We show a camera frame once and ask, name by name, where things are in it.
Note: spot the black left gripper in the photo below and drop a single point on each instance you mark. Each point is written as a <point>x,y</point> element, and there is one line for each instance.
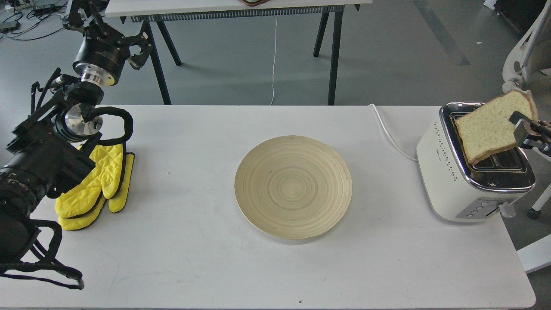
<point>99,46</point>

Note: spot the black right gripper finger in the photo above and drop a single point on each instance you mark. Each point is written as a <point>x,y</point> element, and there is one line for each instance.
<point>533,135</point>
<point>529,118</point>

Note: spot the slice of brown bread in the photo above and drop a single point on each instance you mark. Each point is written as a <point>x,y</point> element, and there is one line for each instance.
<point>487,131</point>

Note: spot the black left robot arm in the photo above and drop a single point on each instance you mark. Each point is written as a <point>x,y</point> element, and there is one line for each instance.
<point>52,147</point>

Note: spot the white chrome toaster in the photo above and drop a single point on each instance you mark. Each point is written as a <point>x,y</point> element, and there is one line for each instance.
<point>465,193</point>

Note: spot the white office chair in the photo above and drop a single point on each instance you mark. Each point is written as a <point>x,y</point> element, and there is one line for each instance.
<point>531,54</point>

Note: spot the upper yellow oven mitt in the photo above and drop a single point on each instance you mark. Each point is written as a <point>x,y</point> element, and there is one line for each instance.
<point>104,181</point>

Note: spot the yellow oven mitt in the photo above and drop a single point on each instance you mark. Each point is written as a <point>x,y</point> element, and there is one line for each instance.
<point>104,181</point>
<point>120,189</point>

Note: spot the lower yellow oven mitt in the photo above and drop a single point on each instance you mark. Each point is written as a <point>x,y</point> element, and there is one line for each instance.
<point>120,189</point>

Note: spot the white table with black legs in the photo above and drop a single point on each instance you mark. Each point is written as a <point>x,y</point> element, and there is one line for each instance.
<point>171,10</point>

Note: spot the round bamboo plate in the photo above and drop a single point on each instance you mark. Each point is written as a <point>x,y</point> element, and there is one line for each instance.
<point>293,187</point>

